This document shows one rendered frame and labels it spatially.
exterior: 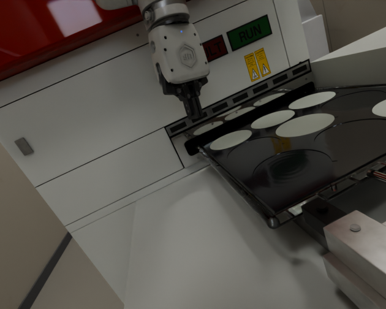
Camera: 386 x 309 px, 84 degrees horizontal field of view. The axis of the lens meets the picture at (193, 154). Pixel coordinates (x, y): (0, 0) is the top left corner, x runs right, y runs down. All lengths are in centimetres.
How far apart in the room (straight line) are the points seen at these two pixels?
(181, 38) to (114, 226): 52
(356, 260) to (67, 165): 59
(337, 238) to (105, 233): 60
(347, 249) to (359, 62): 49
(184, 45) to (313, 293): 40
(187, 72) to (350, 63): 39
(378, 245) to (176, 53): 37
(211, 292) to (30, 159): 52
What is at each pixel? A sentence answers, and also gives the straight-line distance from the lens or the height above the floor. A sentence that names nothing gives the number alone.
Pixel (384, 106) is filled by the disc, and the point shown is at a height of 90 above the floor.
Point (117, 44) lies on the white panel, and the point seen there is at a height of 119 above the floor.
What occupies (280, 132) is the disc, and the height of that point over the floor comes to 90.
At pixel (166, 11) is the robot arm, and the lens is 43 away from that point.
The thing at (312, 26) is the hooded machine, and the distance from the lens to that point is 373.
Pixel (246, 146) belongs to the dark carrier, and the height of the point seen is 90.
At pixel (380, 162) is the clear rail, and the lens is 31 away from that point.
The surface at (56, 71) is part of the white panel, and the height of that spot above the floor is 119.
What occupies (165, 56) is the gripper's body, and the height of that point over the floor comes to 111.
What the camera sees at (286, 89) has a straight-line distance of 68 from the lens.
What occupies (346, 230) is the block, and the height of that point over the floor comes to 91.
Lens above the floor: 106
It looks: 18 degrees down
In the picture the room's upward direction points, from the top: 24 degrees counter-clockwise
